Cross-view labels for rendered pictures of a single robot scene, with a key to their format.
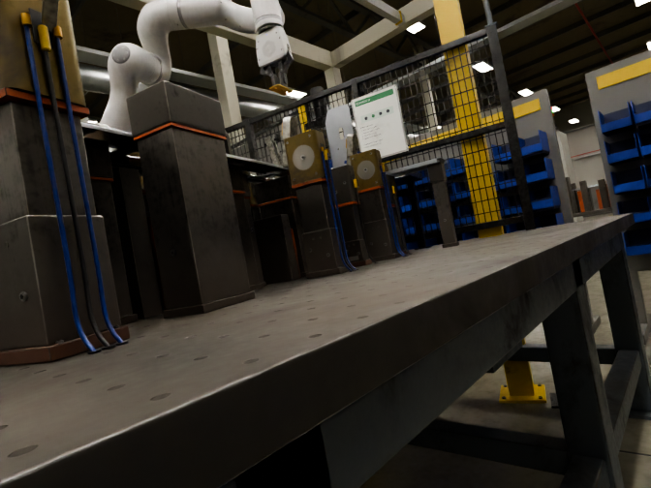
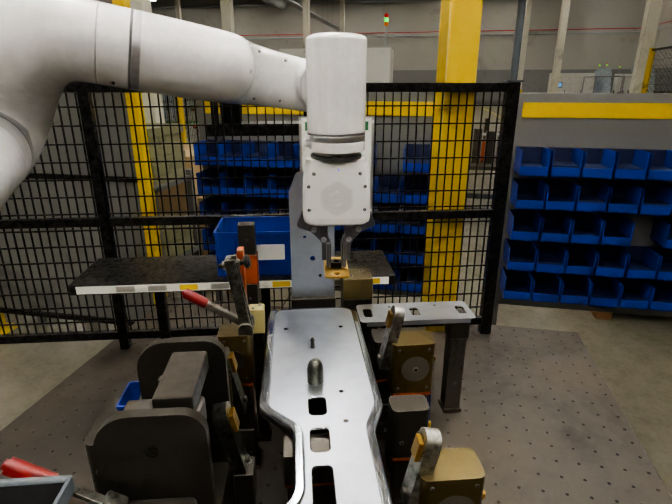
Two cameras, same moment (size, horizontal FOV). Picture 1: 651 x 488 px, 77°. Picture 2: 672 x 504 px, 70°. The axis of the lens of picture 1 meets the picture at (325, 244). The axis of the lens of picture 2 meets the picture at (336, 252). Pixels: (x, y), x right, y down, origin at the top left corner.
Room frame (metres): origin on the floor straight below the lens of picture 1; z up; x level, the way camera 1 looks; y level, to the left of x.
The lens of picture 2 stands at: (0.62, 0.42, 1.55)
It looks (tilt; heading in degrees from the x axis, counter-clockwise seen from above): 19 degrees down; 329
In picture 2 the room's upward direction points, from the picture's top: straight up
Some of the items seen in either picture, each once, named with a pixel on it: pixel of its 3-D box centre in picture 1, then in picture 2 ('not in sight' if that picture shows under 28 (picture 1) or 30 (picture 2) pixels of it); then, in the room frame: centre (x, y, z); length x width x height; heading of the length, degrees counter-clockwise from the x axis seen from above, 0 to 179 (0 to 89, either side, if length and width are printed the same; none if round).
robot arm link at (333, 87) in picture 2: (264, 2); (335, 84); (1.24, 0.05, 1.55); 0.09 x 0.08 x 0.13; 170
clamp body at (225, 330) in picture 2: not in sight; (234, 399); (1.52, 0.15, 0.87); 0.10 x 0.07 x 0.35; 64
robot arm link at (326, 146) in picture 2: (268, 27); (334, 143); (1.24, 0.05, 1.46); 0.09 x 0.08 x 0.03; 62
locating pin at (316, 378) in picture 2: not in sight; (315, 373); (1.33, 0.04, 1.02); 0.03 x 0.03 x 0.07
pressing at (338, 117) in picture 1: (342, 147); (312, 236); (1.68, -0.14, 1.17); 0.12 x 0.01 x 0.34; 64
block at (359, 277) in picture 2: not in sight; (355, 331); (1.63, -0.25, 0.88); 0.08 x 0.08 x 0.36; 64
